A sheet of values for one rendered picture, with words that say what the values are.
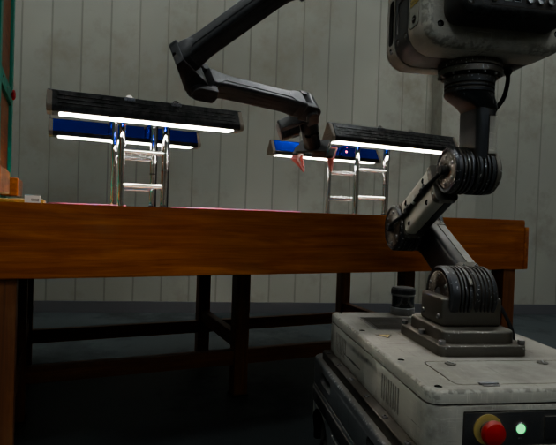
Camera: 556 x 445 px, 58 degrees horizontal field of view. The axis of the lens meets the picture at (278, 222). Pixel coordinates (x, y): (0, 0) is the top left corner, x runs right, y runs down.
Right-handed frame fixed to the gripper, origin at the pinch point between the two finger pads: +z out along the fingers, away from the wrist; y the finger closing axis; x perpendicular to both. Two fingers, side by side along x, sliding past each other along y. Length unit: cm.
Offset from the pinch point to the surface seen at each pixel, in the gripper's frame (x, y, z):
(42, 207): -62, -49, -31
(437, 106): 235, 19, 102
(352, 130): 34.4, 4.4, 5.4
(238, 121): 7.2, -27.6, -14.9
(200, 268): -50, -21, -1
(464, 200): 192, 42, 159
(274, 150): 57, -41, 28
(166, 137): 2, -55, -12
